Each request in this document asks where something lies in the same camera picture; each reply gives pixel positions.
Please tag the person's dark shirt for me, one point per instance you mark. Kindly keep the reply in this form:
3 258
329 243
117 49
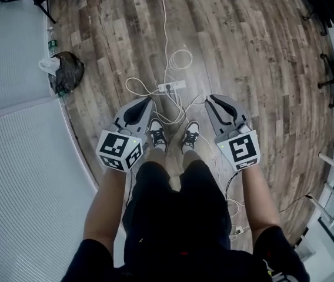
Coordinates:
90 263

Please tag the person's left shoe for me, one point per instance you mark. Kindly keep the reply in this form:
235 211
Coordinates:
158 134

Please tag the black trash bag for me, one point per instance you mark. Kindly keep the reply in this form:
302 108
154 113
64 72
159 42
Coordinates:
68 72

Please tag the person's right leg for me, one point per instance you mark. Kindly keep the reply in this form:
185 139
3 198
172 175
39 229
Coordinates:
192 159

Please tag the white window blinds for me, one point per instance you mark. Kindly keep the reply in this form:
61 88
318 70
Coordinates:
23 187

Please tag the person's right shoe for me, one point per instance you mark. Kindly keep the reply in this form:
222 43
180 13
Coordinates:
190 135

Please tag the person's right forearm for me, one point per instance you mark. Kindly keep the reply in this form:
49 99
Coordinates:
259 198

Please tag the person's leg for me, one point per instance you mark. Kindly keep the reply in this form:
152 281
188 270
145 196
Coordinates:
192 159
156 156

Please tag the clear bottle green label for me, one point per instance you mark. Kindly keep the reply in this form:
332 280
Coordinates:
53 43
63 95

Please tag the person's left forearm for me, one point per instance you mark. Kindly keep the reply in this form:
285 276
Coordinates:
105 204

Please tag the white plastic bag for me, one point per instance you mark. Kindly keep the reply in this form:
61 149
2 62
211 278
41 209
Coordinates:
48 65

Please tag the person's black shorts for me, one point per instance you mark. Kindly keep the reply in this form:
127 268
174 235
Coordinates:
173 210

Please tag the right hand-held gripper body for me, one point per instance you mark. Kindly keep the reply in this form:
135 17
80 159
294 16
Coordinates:
242 148

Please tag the person's shoe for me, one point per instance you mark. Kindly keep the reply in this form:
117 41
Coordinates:
158 134
190 135

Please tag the small white adapter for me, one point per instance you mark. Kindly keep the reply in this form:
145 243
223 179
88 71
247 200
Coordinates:
238 230

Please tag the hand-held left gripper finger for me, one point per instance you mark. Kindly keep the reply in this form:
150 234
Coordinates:
147 122
131 113

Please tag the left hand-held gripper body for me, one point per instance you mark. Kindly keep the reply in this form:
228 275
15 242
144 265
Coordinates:
117 148

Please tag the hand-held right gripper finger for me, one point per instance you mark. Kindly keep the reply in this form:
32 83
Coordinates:
215 122
240 112

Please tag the white power strip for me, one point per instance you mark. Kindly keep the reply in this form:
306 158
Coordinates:
181 84

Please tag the person's left leg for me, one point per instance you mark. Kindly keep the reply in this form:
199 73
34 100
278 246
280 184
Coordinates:
156 156

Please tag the black plug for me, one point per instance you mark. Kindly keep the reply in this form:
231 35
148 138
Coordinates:
169 88

